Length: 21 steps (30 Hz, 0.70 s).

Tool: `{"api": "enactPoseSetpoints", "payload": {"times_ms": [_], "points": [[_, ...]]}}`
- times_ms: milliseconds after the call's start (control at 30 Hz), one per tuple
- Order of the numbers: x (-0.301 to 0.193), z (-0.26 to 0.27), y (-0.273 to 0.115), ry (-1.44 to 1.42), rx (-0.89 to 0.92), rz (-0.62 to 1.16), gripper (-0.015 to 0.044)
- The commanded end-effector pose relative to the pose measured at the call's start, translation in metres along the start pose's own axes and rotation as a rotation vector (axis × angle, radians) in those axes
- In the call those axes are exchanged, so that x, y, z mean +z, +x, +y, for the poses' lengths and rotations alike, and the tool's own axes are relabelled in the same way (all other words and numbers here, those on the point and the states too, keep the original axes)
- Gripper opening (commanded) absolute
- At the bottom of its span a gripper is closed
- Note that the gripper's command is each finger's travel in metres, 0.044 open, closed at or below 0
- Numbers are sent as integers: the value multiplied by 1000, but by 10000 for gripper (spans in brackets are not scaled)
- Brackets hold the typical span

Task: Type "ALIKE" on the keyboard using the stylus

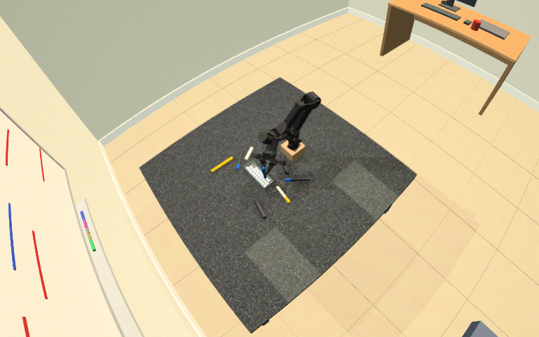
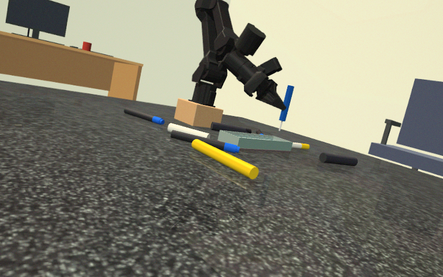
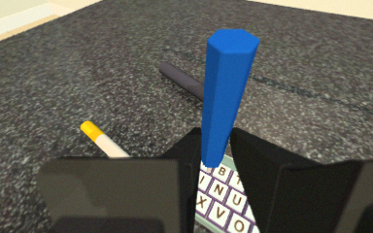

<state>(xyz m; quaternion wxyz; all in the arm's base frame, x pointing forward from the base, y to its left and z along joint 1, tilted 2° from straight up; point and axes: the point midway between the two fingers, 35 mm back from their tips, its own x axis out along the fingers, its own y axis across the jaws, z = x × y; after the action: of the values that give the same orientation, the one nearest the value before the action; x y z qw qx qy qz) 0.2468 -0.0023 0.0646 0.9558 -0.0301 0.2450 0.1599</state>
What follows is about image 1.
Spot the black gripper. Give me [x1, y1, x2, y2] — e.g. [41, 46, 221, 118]
[251, 145, 286, 175]

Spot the small keyboard with keys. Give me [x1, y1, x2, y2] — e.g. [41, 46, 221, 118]
[244, 160, 274, 190]

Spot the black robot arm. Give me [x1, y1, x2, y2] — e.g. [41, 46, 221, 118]
[258, 91, 321, 159]

